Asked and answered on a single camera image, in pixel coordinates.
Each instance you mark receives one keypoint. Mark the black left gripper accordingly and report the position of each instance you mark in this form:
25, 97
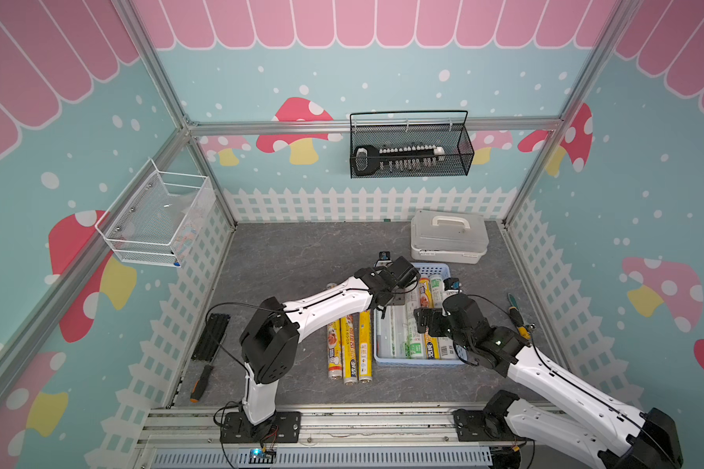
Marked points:
399, 289

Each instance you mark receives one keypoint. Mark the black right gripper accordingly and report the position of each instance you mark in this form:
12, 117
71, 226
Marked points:
437, 314

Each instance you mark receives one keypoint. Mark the yellow red chef wrap roll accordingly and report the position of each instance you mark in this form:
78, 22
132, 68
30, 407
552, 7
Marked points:
365, 346

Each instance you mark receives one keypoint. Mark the yellow red plastic wrap roll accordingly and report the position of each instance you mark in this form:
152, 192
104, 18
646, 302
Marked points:
427, 303

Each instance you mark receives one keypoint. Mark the light blue plastic basket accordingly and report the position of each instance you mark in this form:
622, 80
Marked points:
382, 324

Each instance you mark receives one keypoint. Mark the clear grape plastic wrap roll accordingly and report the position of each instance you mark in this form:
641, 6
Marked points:
414, 340

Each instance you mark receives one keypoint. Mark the white green 300 wrap roll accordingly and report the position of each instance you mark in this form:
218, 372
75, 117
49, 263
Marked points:
399, 325

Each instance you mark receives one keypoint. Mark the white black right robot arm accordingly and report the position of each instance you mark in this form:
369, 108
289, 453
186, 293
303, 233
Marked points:
591, 427

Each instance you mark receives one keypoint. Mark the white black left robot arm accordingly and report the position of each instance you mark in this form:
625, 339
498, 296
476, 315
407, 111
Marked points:
270, 341

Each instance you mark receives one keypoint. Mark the white lidded storage box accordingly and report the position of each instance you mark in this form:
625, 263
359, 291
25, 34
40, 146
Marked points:
445, 237

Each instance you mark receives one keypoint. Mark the black socket bit holder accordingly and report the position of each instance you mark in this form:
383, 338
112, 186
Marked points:
368, 160

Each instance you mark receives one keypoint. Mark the black flat tool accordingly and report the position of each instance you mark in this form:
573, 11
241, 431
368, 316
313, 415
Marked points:
211, 337

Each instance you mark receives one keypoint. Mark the small green circuit board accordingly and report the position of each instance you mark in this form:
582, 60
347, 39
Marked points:
262, 456

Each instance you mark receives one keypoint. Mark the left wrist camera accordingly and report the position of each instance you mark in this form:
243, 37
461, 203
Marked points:
384, 259

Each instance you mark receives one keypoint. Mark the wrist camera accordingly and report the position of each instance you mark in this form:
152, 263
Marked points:
384, 259
452, 285

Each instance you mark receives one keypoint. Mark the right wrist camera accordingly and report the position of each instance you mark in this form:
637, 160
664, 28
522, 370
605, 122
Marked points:
452, 285

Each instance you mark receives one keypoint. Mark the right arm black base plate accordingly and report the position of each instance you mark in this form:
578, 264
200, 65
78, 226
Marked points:
475, 425

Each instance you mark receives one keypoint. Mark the black wire mesh wall basket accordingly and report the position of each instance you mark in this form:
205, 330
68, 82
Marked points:
396, 129

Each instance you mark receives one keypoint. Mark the white slotted cable duct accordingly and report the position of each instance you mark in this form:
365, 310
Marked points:
331, 457

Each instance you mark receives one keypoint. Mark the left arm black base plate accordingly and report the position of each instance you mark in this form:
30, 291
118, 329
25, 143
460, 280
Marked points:
236, 428

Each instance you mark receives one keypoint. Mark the orange black handled tool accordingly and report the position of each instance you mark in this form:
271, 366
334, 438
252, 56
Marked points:
201, 384

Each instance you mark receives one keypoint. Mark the white wire mesh wall basket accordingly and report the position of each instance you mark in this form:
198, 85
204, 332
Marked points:
159, 217

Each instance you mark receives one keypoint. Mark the aluminium front rail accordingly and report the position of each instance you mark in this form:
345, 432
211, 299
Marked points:
340, 425

